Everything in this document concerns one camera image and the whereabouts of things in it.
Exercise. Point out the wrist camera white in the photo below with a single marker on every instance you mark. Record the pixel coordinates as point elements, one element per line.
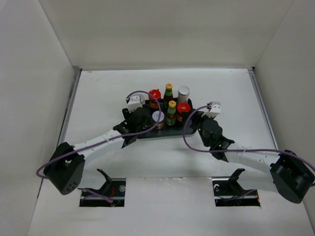
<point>133,103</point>
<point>214,109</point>

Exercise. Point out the silver lid white jar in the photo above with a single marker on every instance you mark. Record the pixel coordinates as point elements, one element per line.
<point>141,98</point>

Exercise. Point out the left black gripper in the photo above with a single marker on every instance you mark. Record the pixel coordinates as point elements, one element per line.
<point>127,114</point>

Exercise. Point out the red lid sauce jar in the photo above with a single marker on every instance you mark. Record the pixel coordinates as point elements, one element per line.
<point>154,98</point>

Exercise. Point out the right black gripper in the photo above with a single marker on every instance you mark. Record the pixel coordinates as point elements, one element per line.
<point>197,116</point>

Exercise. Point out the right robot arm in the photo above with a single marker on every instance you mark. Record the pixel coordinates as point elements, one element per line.
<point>270,170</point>

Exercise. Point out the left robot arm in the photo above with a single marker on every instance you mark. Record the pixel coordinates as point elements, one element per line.
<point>68,170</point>

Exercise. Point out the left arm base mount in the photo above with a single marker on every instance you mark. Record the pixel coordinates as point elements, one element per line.
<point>110,194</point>

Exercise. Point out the black plastic tray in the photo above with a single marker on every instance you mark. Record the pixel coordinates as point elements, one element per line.
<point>168,131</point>

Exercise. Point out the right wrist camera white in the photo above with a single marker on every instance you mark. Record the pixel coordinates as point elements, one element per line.
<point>214,109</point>

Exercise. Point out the yellow cap chili bottle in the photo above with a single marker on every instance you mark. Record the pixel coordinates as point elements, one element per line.
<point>168,94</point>

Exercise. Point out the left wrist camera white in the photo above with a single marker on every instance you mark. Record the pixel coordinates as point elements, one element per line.
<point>133,103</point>

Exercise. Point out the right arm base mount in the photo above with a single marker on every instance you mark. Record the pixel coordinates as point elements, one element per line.
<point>229,193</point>

